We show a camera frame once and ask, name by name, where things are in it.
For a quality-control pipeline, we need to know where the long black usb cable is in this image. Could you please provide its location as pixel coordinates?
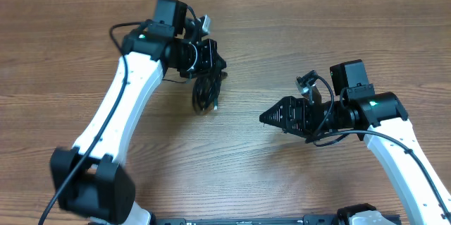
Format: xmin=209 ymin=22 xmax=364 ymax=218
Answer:
xmin=192 ymin=71 xmax=228 ymax=114

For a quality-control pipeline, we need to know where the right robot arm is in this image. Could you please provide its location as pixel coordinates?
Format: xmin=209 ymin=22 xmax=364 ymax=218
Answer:
xmin=259 ymin=60 xmax=450 ymax=224

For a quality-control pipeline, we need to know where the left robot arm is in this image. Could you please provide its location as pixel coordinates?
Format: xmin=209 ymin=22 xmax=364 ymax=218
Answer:
xmin=50 ymin=0 xmax=226 ymax=224

